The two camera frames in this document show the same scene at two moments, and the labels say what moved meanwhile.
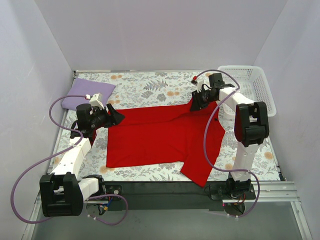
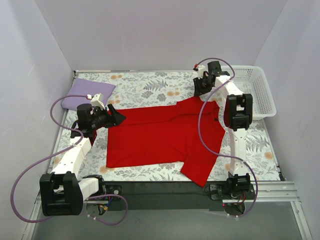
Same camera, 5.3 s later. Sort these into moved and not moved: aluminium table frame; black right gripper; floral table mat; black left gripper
Moved: black right gripper
Not moved: black left gripper; floral table mat; aluminium table frame
